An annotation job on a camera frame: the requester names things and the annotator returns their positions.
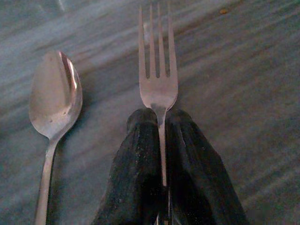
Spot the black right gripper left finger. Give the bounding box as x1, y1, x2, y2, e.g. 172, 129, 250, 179
91, 108, 170, 225

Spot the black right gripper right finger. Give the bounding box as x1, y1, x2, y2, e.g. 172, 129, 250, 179
164, 108, 249, 225

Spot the silver metal fork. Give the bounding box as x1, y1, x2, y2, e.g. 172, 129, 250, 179
137, 1, 179, 225

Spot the silver metal spoon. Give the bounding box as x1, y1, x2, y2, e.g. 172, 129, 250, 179
28, 50, 83, 225

